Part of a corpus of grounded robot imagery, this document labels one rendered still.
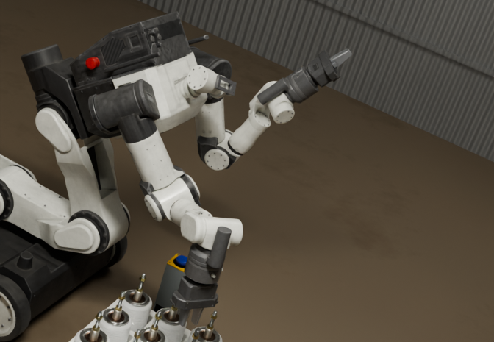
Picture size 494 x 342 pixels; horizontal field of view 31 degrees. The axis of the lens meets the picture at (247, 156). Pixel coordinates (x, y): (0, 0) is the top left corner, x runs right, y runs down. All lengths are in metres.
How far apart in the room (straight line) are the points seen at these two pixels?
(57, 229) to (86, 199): 0.13
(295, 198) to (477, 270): 0.84
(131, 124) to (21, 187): 0.70
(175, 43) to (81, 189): 0.53
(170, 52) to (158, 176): 0.35
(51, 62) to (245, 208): 1.40
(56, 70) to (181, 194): 0.55
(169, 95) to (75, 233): 0.56
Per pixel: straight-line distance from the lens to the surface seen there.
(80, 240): 2.71
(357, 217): 4.04
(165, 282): 2.78
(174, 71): 2.45
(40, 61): 2.66
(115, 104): 2.27
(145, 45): 2.39
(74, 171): 2.68
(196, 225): 2.11
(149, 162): 2.32
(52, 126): 2.65
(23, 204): 2.86
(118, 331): 2.56
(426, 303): 3.65
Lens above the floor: 1.84
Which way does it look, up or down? 26 degrees down
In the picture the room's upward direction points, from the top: 18 degrees clockwise
